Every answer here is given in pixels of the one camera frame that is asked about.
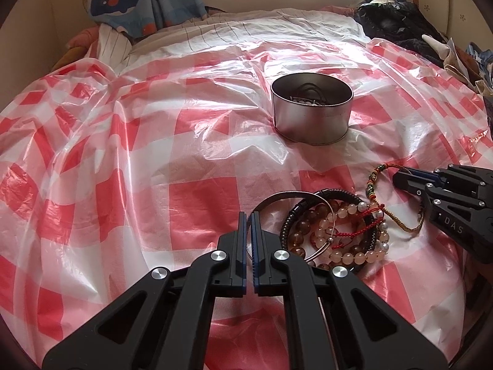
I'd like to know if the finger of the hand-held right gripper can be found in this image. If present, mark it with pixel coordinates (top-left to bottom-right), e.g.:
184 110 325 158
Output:
392 171 493 212
401 164 493 201

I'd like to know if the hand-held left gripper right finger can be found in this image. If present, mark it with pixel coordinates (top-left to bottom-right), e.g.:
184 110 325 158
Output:
250 212 449 370

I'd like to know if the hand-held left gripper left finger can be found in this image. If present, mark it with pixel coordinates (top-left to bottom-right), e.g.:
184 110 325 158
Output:
42 211 249 370

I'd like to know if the braided multicolour cord bracelet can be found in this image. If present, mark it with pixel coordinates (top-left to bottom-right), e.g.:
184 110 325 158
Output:
364 164 424 234

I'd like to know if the silver metal bangle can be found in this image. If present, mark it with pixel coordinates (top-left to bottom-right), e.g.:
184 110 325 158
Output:
246 191 340 266

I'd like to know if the pile of bead bracelets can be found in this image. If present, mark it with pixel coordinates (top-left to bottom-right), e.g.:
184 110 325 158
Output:
280 189 389 274

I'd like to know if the round silver metal tin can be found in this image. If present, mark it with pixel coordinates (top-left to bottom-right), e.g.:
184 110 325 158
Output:
270 73 354 146

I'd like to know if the red white checked plastic sheet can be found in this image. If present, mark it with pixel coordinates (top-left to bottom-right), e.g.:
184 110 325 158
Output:
0 8 493 370

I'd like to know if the blue patterned cloth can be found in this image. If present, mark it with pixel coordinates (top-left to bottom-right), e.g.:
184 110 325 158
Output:
464 42 493 98

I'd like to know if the cream cloth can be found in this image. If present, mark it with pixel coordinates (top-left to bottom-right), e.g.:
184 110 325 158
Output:
422 33 460 71

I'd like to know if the dark puffy jacket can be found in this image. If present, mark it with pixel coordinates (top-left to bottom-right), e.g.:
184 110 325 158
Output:
353 2 451 66

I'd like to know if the pink bed cloth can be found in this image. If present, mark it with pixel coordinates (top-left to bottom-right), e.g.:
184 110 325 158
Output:
320 6 357 18

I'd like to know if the white lined bed sheet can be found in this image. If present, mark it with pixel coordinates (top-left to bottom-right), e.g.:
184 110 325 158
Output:
127 8 366 66

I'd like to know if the white striped pillow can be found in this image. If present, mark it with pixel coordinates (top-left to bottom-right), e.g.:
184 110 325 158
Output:
94 25 133 71

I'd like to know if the brown cloth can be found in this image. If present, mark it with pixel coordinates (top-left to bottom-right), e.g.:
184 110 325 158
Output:
54 46 90 67

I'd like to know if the pink plush toy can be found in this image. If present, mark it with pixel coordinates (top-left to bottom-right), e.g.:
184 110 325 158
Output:
69 25 101 47

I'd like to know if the blue whale print curtain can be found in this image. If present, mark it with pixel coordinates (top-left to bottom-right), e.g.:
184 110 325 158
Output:
85 0 210 37

